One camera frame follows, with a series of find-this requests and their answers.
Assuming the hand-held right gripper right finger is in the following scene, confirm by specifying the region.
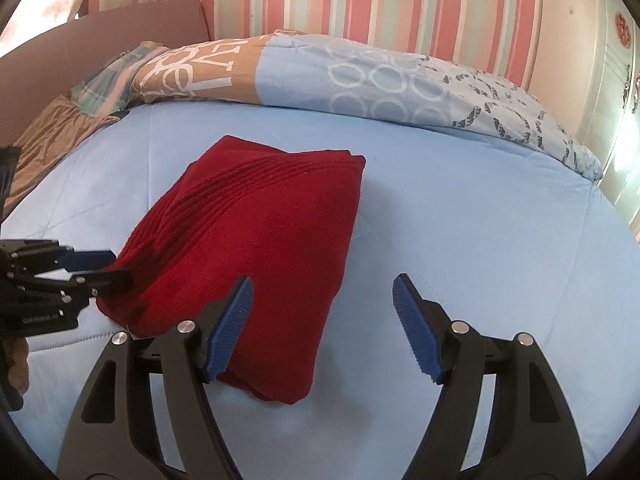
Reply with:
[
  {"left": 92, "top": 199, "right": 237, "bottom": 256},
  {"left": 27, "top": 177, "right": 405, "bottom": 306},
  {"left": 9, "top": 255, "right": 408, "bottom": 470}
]
[{"left": 392, "top": 273, "right": 587, "bottom": 480}]

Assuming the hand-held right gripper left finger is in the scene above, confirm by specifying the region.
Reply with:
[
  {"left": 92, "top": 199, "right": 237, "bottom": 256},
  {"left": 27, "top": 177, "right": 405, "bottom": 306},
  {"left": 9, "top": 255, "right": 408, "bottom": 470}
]
[{"left": 56, "top": 275, "right": 255, "bottom": 480}]

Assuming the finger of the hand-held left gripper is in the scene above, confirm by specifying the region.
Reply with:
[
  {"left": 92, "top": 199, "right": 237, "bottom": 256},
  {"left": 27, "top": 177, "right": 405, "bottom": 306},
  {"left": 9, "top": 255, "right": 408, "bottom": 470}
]
[
  {"left": 55, "top": 247, "right": 118, "bottom": 271},
  {"left": 70, "top": 270, "right": 135, "bottom": 298}
]

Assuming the red knit sweater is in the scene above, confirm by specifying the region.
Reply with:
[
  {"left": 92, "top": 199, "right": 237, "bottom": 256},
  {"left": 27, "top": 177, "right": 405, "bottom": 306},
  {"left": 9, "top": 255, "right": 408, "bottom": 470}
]
[{"left": 94, "top": 135, "right": 366, "bottom": 405}]

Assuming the person's left hand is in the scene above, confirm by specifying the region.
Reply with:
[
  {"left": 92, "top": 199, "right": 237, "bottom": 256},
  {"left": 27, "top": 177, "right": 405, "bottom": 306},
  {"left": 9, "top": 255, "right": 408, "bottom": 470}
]
[{"left": 9, "top": 336, "right": 32, "bottom": 395}]

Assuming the light blue bed sheet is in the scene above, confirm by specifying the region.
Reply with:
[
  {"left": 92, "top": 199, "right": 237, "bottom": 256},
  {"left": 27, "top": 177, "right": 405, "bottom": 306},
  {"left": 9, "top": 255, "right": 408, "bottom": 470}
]
[{"left": 0, "top": 102, "right": 640, "bottom": 480}]

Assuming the brown pleated cloth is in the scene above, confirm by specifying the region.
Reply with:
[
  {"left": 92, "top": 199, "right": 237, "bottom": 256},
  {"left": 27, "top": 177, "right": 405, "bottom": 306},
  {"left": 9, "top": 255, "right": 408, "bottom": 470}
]
[{"left": 2, "top": 92, "right": 126, "bottom": 216}]

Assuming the plaid pillow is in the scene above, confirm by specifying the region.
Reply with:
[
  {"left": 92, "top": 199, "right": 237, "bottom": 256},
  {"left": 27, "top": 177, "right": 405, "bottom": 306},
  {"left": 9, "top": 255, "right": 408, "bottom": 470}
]
[{"left": 70, "top": 42, "right": 171, "bottom": 116}]

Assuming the brown headboard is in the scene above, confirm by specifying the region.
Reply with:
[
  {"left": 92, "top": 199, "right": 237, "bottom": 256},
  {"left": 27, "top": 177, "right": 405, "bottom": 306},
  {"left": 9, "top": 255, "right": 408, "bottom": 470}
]
[{"left": 0, "top": 0, "right": 213, "bottom": 133}]

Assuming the blue and tan printed quilt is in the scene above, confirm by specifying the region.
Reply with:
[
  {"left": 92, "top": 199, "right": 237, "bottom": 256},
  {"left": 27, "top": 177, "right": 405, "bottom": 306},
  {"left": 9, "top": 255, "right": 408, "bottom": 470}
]
[{"left": 131, "top": 34, "right": 603, "bottom": 183}]

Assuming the cream wardrobe with flower decals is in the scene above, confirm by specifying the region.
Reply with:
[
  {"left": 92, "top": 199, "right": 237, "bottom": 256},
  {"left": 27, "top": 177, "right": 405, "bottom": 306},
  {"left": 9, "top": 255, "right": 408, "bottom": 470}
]
[{"left": 575, "top": 0, "right": 640, "bottom": 241}]

